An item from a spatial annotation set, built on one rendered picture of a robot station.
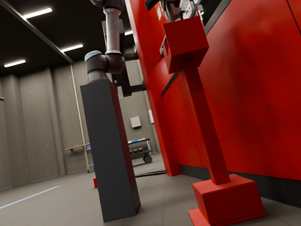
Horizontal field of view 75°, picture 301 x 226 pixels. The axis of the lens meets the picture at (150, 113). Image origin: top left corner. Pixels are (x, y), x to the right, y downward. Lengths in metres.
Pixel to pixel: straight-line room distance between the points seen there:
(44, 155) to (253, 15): 13.42
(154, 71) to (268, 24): 1.57
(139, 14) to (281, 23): 1.99
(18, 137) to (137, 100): 7.42
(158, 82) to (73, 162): 11.07
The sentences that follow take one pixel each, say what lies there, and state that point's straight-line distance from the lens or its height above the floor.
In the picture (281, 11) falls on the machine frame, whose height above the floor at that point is 0.63.
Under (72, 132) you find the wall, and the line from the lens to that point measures 12.91.
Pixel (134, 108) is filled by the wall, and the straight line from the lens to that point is 11.87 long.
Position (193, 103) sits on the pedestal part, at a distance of 0.85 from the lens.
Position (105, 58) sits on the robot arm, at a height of 0.95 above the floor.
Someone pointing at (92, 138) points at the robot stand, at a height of 0.45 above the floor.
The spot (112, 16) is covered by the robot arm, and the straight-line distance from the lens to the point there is 1.45.
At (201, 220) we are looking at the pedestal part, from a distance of 0.87.
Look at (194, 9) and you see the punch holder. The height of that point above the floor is 1.17.
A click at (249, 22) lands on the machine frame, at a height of 0.69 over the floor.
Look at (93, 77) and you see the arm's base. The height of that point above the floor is 0.81.
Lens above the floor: 0.32
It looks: 10 degrees up
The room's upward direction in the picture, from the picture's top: 13 degrees counter-clockwise
